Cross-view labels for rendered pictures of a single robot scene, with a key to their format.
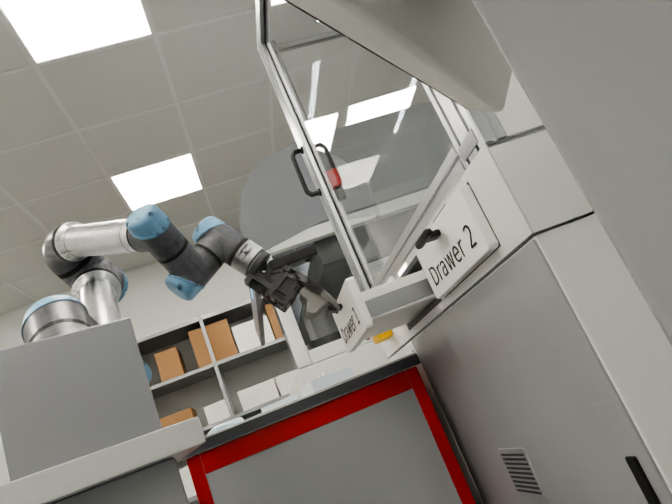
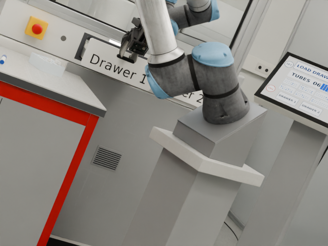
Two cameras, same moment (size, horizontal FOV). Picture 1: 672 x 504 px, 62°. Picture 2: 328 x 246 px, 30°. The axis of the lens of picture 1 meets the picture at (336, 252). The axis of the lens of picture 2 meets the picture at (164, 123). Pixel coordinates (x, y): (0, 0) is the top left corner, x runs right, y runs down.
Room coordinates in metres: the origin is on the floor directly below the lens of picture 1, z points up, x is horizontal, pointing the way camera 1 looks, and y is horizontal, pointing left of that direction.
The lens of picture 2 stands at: (1.30, 2.39, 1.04)
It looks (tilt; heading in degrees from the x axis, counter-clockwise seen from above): 8 degrees down; 263
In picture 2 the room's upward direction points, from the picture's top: 23 degrees clockwise
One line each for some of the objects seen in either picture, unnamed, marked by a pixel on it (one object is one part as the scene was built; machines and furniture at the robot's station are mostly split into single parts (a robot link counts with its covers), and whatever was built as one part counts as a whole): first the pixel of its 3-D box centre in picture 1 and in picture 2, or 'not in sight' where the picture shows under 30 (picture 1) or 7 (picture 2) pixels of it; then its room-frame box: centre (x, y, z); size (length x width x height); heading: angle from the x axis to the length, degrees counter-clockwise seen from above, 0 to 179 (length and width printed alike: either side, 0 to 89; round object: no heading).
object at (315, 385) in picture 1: (327, 384); (46, 64); (1.49, 0.15, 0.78); 0.12 x 0.08 x 0.04; 121
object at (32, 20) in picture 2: (378, 328); (36, 28); (1.59, -0.03, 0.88); 0.07 x 0.05 x 0.07; 13
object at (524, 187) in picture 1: (594, 224); (100, 46); (1.34, -0.60, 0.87); 1.02 x 0.95 x 0.14; 13
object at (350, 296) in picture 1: (350, 318); (120, 65); (1.24, 0.03, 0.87); 0.29 x 0.02 x 0.11; 13
